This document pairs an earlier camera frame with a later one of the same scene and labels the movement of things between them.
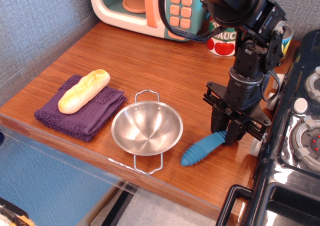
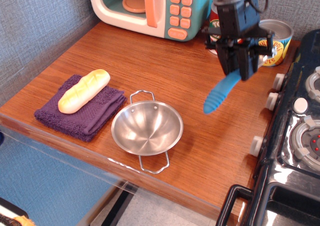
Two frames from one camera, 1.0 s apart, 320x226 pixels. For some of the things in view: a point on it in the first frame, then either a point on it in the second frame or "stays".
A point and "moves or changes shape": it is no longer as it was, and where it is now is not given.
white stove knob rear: (280, 77) stays
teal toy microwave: (138, 9) stays
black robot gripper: (240, 100) → (239, 35)
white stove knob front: (255, 146) stays
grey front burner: (305, 140) stays
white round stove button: (300, 105) stays
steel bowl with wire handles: (147, 128) moves or changes shape
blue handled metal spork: (199, 151) moves or changes shape
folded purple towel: (83, 123) stays
